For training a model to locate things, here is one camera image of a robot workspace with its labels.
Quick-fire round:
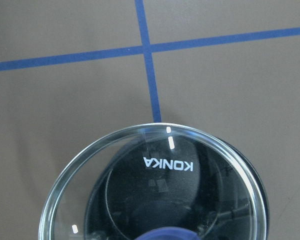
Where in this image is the glass pot lid blue knob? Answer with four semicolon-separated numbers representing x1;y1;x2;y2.
38;123;269;240

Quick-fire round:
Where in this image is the dark blue saucepan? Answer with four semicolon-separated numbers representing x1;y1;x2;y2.
84;130;269;240

